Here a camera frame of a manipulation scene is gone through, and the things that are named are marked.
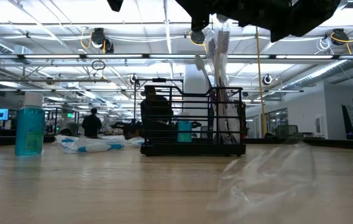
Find clear plastic wrapper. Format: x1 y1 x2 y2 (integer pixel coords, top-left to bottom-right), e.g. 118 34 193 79
206 146 319 224

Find long ceiling light strip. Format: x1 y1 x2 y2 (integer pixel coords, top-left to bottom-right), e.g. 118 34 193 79
0 88 304 93
0 53 353 60

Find person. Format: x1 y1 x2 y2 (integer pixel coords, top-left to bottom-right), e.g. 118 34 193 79
81 108 103 139
140 85 175 139

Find blue mouthwash bottle white cap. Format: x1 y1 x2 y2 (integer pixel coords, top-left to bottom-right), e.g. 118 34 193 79
176 119 193 143
14 92 45 156

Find yellow hanging cable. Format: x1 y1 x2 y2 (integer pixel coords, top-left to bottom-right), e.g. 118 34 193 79
255 26 267 138

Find hanging black cable loop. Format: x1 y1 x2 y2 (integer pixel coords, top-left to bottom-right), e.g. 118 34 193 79
91 60 106 71

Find black metal gantry frame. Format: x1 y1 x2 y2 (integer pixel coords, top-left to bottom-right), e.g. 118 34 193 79
134 77 185 138

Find black mesh office chair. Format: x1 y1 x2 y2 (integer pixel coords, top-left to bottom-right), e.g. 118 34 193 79
275 124 300 141

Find blue white toothbrush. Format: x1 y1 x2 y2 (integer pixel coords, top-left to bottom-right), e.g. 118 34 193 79
55 135 81 153
76 142 125 154
101 136 134 147
123 136 144 147

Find black wire caddy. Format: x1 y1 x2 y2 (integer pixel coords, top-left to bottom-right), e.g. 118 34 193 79
140 84 247 157

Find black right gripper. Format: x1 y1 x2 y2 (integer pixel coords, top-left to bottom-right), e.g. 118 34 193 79
176 0 342 43

